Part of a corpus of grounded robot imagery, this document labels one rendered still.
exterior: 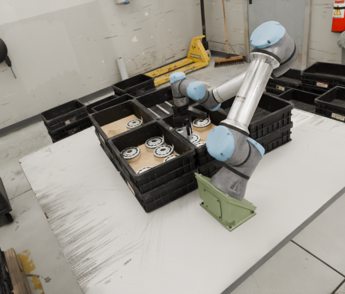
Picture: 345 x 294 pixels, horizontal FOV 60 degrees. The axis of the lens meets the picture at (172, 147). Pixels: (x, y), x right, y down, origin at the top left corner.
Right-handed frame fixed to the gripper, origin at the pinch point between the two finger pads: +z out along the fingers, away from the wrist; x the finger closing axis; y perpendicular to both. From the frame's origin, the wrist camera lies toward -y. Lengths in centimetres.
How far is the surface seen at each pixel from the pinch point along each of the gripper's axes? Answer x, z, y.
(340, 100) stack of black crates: -99, 36, -103
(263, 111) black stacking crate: -26.6, 2.1, -38.6
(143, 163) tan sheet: 18.4, 2.1, 22.6
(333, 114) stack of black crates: -73, 33, -91
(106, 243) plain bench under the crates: 57, 15, 33
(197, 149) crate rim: 22.6, -7.3, -6.2
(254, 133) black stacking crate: 3.1, -2.0, -31.9
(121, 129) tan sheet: -18.7, 2.1, 46.0
